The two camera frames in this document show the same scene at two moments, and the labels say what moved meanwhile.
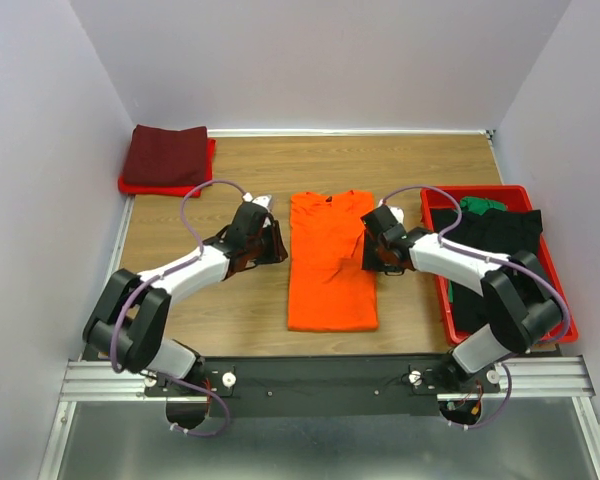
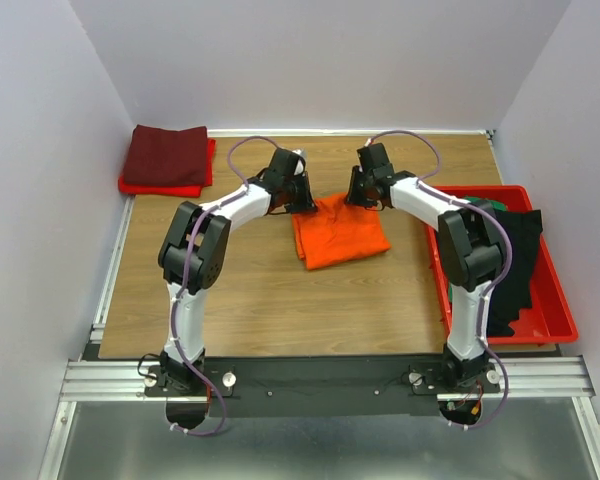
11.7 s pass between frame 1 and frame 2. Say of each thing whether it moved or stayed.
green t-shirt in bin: stayed
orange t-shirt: moved
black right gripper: moved
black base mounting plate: stayed
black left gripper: moved
